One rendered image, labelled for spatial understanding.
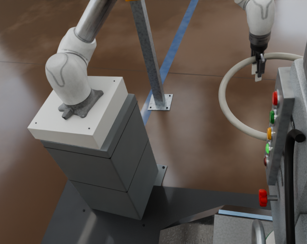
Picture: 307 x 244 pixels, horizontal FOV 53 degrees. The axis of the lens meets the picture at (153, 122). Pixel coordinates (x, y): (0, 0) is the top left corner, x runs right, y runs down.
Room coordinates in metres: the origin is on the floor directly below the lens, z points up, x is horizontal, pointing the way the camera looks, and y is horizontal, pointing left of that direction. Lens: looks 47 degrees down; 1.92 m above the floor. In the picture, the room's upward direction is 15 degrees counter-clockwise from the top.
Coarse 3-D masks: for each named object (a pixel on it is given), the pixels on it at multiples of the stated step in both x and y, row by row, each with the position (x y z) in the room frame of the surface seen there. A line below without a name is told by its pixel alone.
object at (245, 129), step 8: (264, 56) 1.08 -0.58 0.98; (272, 56) 1.07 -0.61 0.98; (280, 56) 1.05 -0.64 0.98; (288, 56) 1.04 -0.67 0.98; (296, 56) 1.02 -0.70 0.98; (240, 64) 1.07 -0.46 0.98; (248, 64) 1.08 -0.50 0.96; (232, 72) 1.04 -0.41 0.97; (224, 80) 1.00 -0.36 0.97; (224, 88) 0.96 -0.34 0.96; (224, 96) 0.92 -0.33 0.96; (224, 104) 0.87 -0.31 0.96; (224, 112) 0.84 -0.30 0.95; (232, 120) 0.79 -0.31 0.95; (240, 128) 0.74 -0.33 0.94; (248, 128) 0.73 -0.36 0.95; (256, 136) 0.69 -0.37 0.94; (264, 136) 0.67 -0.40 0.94
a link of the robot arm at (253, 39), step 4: (252, 36) 1.06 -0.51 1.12; (256, 36) 1.05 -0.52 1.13; (260, 36) 1.04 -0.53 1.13; (264, 36) 1.04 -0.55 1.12; (268, 36) 1.04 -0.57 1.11; (252, 40) 1.06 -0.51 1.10; (256, 40) 1.05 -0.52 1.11; (260, 40) 1.04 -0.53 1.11; (264, 40) 1.04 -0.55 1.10; (268, 40) 1.05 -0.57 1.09; (256, 44) 1.05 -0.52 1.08; (260, 44) 1.04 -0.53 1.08; (264, 44) 1.04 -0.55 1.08
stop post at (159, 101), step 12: (132, 0) 1.93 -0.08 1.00; (144, 0) 1.99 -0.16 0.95; (132, 12) 1.95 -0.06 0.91; (144, 12) 1.94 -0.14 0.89; (144, 24) 1.93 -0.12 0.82; (144, 36) 1.94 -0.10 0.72; (144, 48) 1.94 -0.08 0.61; (144, 60) 1.95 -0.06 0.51; (156, 60) 1.98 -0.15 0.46; (156, 72) 1.92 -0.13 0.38; (156, 84) 1.93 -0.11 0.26; (156, 96) 1.94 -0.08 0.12; (168, 96) 2.01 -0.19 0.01; (156, 108) 1.90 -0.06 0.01; (168, 108) 1.87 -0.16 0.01
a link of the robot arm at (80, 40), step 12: (96, 0) 1.31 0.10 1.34; (108, 0) 1.29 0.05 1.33; (84, 12) 1.36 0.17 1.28; (96, 12) 1.30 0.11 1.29; (108, 12) 1.31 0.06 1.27; (84, 24) 1.33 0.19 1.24; (96, 24) 1.31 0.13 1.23; (72, 36) 1.34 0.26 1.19; (84, 36) 1.32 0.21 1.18; (60, 48) 1.35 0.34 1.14; (72, 48) 1.31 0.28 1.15; (84, 48) 1.30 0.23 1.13; (84, 60) 1.29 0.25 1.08
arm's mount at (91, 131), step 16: (96, 80) 1.32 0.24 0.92; (112, 80) 1.28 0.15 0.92; (48, 96) 1.33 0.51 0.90; (112, 96) 1.16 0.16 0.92; (48, 112) 1.20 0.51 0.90; (96, 112) 1.08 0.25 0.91; (112, 112) 1.12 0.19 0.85; (32, 128) 1.12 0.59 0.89; (48, 128) 1.08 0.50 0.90; (64, 128) 1.05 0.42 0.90; (80, 128) 1.01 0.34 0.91; (96, 128) 0.99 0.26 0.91; (80, 144) 1.00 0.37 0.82; (96, 144) 0.95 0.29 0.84
